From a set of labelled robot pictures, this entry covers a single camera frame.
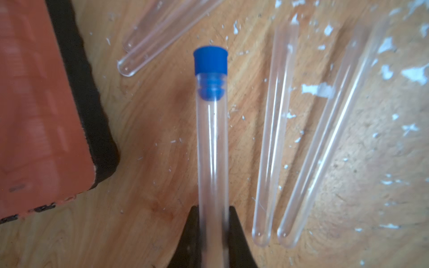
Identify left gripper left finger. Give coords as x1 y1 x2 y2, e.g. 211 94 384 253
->
167 206 202 268

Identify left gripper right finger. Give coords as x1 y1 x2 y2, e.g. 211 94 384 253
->
227 206 258 268

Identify clear test tube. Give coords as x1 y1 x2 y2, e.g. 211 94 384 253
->
252 22 299 247
117 0 222 77
122 0 188 52
196 73 230 268
277 16 389 248

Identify blue stopper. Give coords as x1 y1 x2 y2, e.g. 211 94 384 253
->
193 46 228 102

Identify orange plastic tool case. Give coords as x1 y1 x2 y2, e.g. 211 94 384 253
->
1 1 120 223

